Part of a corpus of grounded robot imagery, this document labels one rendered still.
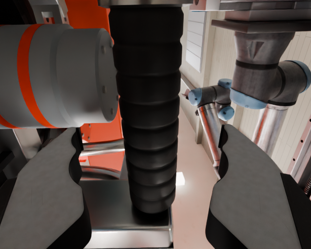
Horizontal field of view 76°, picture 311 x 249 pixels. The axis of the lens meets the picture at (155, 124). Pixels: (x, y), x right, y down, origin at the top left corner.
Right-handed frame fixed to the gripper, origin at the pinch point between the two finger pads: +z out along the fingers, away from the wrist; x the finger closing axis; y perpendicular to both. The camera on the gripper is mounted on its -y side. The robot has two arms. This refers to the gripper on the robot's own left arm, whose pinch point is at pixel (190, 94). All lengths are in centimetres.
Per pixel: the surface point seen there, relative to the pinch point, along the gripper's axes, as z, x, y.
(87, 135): -48, 66, 6
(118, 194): -90, 66, 25
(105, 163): -31, 58, -19
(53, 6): -46, 71, 39
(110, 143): -69, 63, 17
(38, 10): -45, 74, 38
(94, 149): -69, 66, 16
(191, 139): 608, -468, -468
